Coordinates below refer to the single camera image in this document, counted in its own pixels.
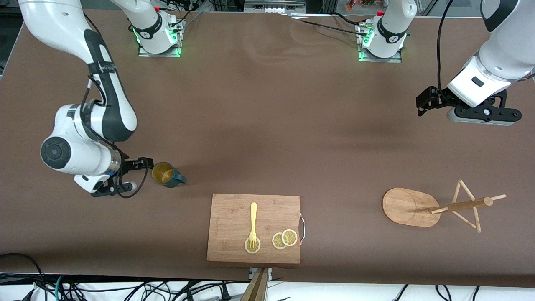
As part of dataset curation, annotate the teal cup with yellow inside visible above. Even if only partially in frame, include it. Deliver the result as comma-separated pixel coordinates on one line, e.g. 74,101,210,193
151,162,187,188

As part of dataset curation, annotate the wooden cup rack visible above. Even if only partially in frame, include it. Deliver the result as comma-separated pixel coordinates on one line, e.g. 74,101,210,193
382,179,507,233

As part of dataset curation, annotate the red orange decoration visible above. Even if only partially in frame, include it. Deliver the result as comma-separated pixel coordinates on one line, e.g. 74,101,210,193
345,0,385,12

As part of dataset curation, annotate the yellow plastic fork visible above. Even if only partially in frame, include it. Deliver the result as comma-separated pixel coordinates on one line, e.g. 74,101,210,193
249,202,258,250

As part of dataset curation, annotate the grey power strip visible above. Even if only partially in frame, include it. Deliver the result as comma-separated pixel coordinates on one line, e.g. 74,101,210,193
245,0,306,13

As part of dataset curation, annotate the bamboo cutting board with handle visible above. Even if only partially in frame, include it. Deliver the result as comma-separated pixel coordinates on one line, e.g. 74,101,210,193
206,193,306,265

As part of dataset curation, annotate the black cable on table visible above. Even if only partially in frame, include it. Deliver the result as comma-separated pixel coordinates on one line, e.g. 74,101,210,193
293,12,370,37

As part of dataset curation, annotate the black looped floor cable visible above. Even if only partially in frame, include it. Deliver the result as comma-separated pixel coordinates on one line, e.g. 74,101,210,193
0,253,47,301

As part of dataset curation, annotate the wooden post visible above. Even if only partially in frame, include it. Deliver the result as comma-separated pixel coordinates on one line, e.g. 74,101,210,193
240,268,269,301

